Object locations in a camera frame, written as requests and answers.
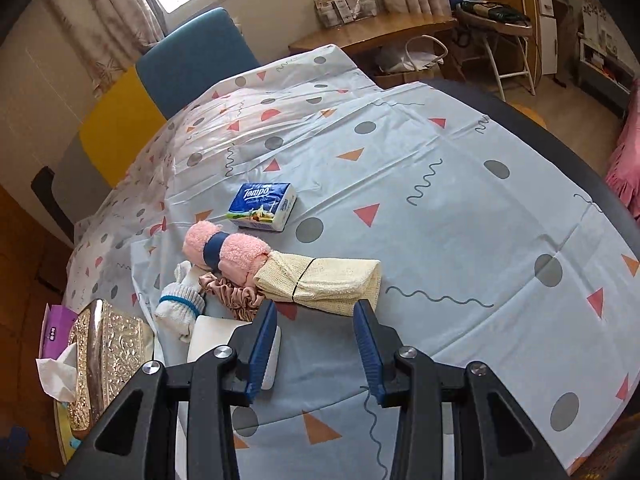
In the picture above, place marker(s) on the white shelf unit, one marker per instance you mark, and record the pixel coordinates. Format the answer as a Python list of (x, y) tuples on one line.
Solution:
[(601, 67)]

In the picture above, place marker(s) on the wooden desk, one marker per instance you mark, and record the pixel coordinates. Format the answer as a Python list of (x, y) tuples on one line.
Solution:
[(370, 33)]

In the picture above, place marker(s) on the beige mesh cloth bundle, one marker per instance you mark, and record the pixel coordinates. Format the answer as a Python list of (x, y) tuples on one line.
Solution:
[(331, 285)]

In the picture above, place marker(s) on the patterned white tablecloth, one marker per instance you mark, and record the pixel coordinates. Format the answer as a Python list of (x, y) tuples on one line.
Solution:
[(496, 242)]

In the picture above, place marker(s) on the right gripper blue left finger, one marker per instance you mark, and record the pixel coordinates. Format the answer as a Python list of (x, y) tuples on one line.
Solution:
[(264, 330)]

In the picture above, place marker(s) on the white knit glove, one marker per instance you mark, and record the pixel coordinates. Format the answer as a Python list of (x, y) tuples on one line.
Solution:
[(182, 301)]

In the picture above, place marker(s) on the white wire basket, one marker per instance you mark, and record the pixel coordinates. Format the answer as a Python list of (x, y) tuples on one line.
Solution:
[(422, 52)]

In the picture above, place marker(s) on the pink towel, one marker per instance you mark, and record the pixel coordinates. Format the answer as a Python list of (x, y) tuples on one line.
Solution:
[(236, 256)]

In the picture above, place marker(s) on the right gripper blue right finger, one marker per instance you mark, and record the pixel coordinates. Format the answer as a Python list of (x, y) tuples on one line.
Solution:
[(366, 330)]

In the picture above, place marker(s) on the beige window curtain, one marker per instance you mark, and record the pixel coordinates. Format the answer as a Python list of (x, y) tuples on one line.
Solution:
[(108, 36)]

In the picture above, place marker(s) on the brown satin scrunchie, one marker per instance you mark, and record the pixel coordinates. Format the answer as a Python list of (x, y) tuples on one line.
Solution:
[(242, 301)]

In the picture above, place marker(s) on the blue tissue pack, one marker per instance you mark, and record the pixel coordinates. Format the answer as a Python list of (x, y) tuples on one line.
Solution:
[(262, 206)]

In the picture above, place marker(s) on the ornate gold tissue box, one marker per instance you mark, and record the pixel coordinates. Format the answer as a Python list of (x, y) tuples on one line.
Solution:
[(110, 347)]

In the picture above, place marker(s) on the purple cardboard box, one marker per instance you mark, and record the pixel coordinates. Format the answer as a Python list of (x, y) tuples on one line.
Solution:
[(55, 329)]

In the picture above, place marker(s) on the blue folding chair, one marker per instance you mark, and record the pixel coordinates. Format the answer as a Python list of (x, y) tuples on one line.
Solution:
[(487, 23)]

